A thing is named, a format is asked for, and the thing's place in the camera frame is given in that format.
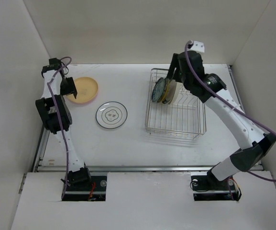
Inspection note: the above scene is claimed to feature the orange plate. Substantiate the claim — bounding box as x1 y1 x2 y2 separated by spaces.
67 77 99 104

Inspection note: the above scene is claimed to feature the cream plate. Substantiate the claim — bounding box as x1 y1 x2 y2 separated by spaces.
168 80 183 104

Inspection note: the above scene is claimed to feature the yellow patterned plate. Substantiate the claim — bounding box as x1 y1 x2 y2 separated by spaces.
160 78 170 103

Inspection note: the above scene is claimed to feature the blue green patterned plate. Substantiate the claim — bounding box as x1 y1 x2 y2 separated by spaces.
152 77 166 102

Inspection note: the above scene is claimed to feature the white plate dark rim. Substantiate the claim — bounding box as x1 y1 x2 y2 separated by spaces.
95 101 128 129

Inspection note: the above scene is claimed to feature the green rim white plate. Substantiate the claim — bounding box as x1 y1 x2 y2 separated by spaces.
162 80 177 104

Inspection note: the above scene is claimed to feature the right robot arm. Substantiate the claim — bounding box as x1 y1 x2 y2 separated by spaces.
167 51 276 189

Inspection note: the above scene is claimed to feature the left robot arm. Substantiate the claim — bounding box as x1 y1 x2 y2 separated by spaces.
35 57 92 190

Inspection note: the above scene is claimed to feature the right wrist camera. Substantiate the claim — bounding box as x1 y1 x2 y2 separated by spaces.
189 41 205 53

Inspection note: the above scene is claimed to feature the wire dish rack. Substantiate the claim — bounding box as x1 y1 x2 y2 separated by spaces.
144 68 207 139

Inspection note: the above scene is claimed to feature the front aluminium rail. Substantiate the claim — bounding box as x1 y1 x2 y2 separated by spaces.
36 164 265 173

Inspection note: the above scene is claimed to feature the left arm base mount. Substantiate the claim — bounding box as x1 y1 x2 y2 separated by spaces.
62 172 108 202

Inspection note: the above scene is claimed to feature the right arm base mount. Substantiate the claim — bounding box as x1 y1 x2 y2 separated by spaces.
190 172 242 202

